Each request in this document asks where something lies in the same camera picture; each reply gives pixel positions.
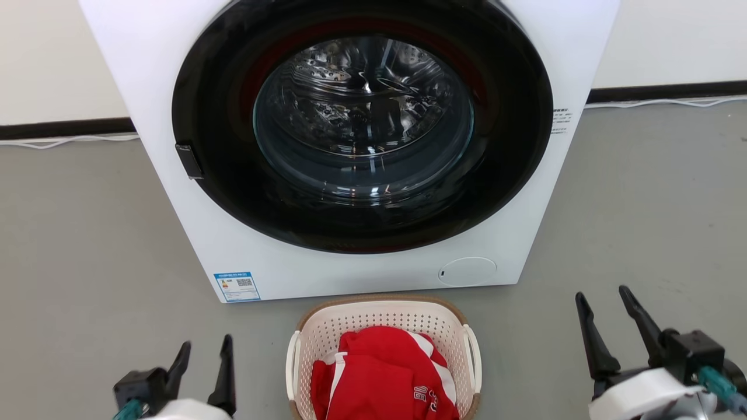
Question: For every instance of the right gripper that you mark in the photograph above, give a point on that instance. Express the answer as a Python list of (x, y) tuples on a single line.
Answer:
[(653, 396)]

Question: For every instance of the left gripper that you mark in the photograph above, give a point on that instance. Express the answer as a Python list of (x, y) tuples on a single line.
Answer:
[(146, 388)]

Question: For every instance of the cream perforated laundry basket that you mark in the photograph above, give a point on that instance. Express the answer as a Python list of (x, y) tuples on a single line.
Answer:
[(327, 326)]

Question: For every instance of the blue energy label sticker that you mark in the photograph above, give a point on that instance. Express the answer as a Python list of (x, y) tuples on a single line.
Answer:
[(236, 286)]

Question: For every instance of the white front-load washing machine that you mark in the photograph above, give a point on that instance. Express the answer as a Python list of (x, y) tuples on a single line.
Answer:
[(175, 233)]

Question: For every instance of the round white filter cover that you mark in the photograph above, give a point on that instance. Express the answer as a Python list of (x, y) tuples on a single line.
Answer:
[(467, 272)]

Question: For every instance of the red garment with white trim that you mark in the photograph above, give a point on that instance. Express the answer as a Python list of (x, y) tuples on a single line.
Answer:
[(379, 379)]

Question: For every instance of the round black washer door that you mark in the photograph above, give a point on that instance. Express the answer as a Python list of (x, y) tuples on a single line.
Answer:
[(222, 192)]

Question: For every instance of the small text sticker on washer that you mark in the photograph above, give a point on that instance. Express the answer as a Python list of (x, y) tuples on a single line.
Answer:
[(560, 121)]

